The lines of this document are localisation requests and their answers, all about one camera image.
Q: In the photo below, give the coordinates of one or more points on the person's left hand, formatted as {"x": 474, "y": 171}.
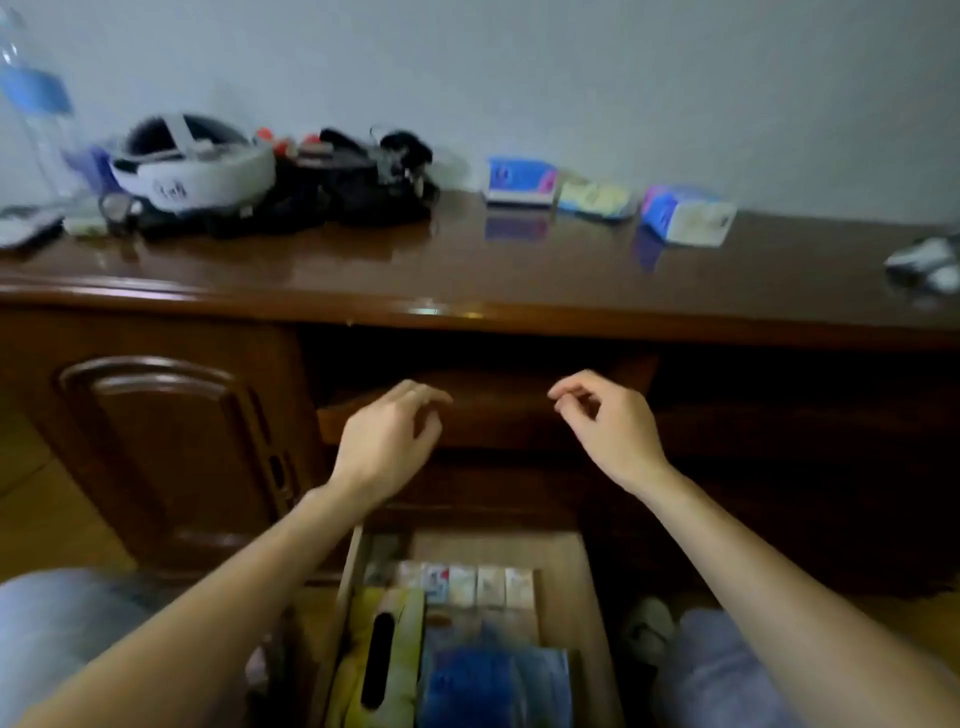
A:
{"x": 390, "y": 450}

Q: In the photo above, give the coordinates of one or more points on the person's right hand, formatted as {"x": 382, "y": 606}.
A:
{"x": 619, "y": 435}

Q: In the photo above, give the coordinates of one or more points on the light wooden drawer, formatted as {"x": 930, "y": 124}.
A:
{"x": 562, "y": 600}

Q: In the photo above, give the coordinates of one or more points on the yellow tissue box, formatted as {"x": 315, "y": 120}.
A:
{"x": 405, "y": 637}

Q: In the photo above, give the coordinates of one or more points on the blue white-ended tissue pack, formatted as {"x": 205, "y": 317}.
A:
{"x": 690, "y": 217}

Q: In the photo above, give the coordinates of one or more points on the pale yellow soft pack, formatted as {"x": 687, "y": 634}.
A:
{"x": 596, "y": 199}

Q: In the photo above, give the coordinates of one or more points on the blue boxy tissue pack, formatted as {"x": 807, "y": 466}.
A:
{"x": 517, "y": 176}

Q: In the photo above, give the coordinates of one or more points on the person's left forearm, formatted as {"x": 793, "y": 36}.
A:
{"x": 210, "y": 615}

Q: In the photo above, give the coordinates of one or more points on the person's right forearm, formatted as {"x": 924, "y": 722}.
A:
{"x": 787, "y": 600}

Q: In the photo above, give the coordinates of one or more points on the white black right shoe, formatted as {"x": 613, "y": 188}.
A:
{"x": 649, "y": 626}

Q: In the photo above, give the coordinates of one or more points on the dark wooden cabinet door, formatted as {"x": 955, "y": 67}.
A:
{"x": 172, "y": 450}

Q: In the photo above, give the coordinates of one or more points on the black bag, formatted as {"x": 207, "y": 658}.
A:
{"x": 352, "y": 195}

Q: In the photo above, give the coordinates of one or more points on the small black pouch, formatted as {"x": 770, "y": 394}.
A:
{"x": 337, "y": 139}

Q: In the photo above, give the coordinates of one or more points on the white handheld controller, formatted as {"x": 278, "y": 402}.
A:
{"x": 919, "y": 259}

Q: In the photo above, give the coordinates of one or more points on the gray trousers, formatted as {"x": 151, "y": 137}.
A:
{"x": 60, "y": 622}

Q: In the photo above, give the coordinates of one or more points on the beige power bank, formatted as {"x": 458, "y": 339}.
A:
{"x": 82, "y": 225}

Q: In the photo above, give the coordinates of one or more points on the blue pouch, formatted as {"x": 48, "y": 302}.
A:
{"x": 94, "y": 169}

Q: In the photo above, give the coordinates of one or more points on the smartphone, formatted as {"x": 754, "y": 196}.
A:
{"x": 26, "y": 225}

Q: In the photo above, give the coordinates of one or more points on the clear plastic water bottle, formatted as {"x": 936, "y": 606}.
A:
{"x": 37, "y": 90}

